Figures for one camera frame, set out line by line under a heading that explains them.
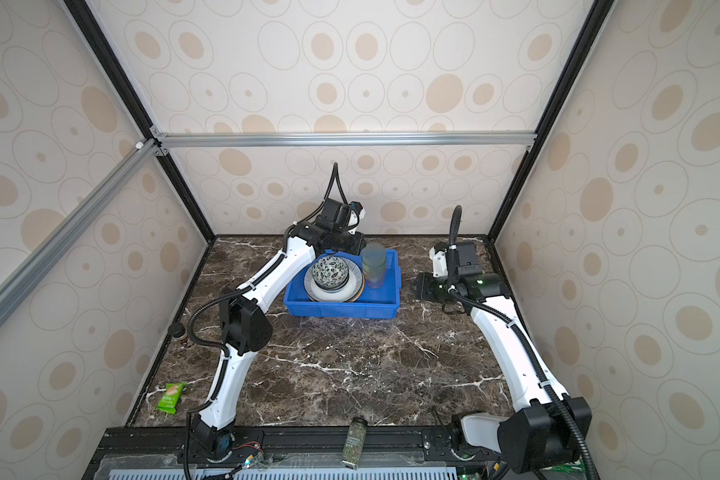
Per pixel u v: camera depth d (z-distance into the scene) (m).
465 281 0.54
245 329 0.56
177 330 0.83
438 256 0.71
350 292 0.98
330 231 0.71
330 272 1.00
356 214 0.75
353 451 0.70
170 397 0.80
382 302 1.04
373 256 0.95
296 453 0.73
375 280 1.01
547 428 0.38
